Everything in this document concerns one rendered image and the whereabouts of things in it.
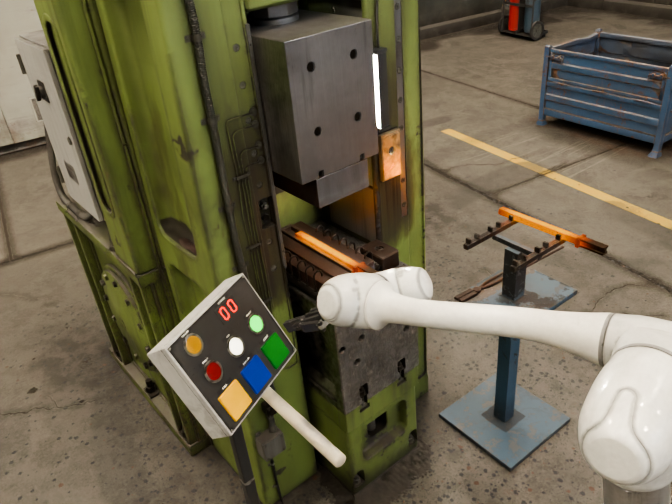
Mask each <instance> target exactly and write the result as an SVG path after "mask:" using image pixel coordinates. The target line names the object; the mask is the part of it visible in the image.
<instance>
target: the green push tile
mask: <svg viewBox="0 0 672 504"><path fill-rule="evenodd" d="M260 349H261V351H262V352H263V353H264V355H265V356H266V358H267V359H268V360H269V362H270V363H271V365H272V366H273V367H274V369H278V367H279V366H280V365H281V363H282V362H283V361H284V359H285V358H286V357H287V356H288V354H289V353H290V351H289V350H288V348H287V347H286V346H285V344H284V343H283V341H282V340H281V339H280V337H279V336H278V334H277V333H276V332H274V333H273V334H272V335H271V336H270V337H269V339H268V340H267V341H266V342H265V343H264V345H263V346H262V347H261V348H260Z"/></svg>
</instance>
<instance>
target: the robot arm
mask: <svg viewBox="0 0 672 504"><path fill-rule="evenodd" d="M432 296H433V285H432V281H431V278H430V277H429V275H428V274H427V272H426V271H425V270H424V269H423V268H420V267H401V268H397V269H393V268H392V269H389V270H385V271H381V272H377V273H348V274H342V275H338V276H336V277H333V278H331V279H330V280H328V281H327V282H325V283H324V284H323V285H322V286H321V288H320V290H319V293H318V296H317V306H316V307H314V308H312V309H310V312H309V313H306V314H305V316H304V315H302V316H299V317H296V318H293V319H290V320H287V321H285V322H284V323H283V325H284V327H285V328H286V330H287V331H288V332H289V333H290V332H294V331H297V330H300V329H301V330H302V331H303V332H304V333H305V332H314V331H322V332H325V331H326V326H327V325H328V324H332V325H335V326H338V327H350V328H357V329H375V330H380V329H382V328H384V327H385V326H386V325H387V324H388V323H394V324H402V325H410V326H418V327H426V328H435V329H443V330H452V331H460V332H469V333H477V334H486V335H494V336H503V337H511V338H518V339H524V340H530V341H535V342H539V343H543V344H546V345H550V346H553V347H556V348H558V349H561V350H563V351H566V352H568V353H571V354H573V355H576V356H578V357H581V358H583V359H585V360H587V361H589V362H592V363H594V364H596V365H598V366H601V367H603V368H602V370H601V371H600V373H599V374H598V376H597V377H596V379H595V381H594V383H593V384H592V386H591V388H590V390H589V392H588V395H587V397H586V399H585V401H584V404H583V406H582V409H581V412H580V415H579V420H578V440H579V446H580V450H581V453H582V455H583V457H584V459H585V461H586V462H587V464H588V465H589V466H590V467H591V468H592V469H593V470H594V471H595V472H596V473H597V474H599V475H600V476H601V477H603V503H604V504H670V485H671V482H672V321H667V320H663V319H658V318H653V317H647V316H642V315H628V314H618V313H588V312H565V311H552V310H542V309H533V308H523V307H513V306H501V305H487V304H474V303H460V302H446V301H433V300H431V299H432Z"/></svg>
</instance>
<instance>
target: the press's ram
mask: <svg viewBox="0 0 672 504"><path fill-rule="evenodd" d="M298 13H299V19H298V20H296V21H294V22H291V23H287V24H281V25H274V26H254V25H251V24H250V17H251V16H250V15H248V16H246V19H247V23H249V26H250V32H251V39H252V45H253V52H254V58H255V65H256V71H257V77H258V84H259V90H260V97H261V103H262V109H263V116H264V122H265V129H266V135H267V141H268V148H269V154H270V161H271V167H272V171H274V172H276V173H278V174H280V175H282V176H284V177H287V178H289V179H291V180H293V181H295V182H297V183H299V184H301V185H304V184H306V183H309V182H311V181H314V180H316V179H318V178H319V175H321V176H325V175H328V174H330V173H333V172H335V171H337V170H340V169H342V168H344V167H347V166H349V165H352V164H354V163H356V162H359V161H360V158H362V159H366V158H368V157H371V156H373V155H375V154H378V153H379V148H378V130H377V112H376V94H375V76H374V58H373V40H372V22H371V19H367V18H360V17H353V16H345V15H338V14H331V13H324V12H316V11H309V10H302V9H298Z"/></svg>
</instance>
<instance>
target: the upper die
mask: <svg viewBox="0 0 672 504"><path fill-rule="evenodd" d="M272 174H273V180H274V186H275V187H277V188H279V189H281V190H283V191H285V192H287V193H289V194H291V195H293V196H295V197H297V198H299V199H301V200H303V201H305V202H308V203H310V204H312V205H314V206H316V207H318V208H322V207H324V206H326V205H329V204H331V203H333V202H335V201H338V200H340V199H342V198H344V197H346V196H349V195H351V194H353V193H355V192H357V191H360V190H362V189H364V188H366V187H368V186H369V178H368V163H367V158H366V159H362V158H360V161H359V162H356V163H354V164H352V165H349V166H347V167H344V168H342V169H340V170H337V171H335V172H333V173H330V174H328V175H325V176H321V175H319V178H318V179H316V180H314V181H311V182H309V183H306V184H304V185H301V184H299V183H297V182H295V181H293V180H291V179H289V178H287V177H284V176H282V175H280V174H278V173H276V172H274V171H272Z"/></svg>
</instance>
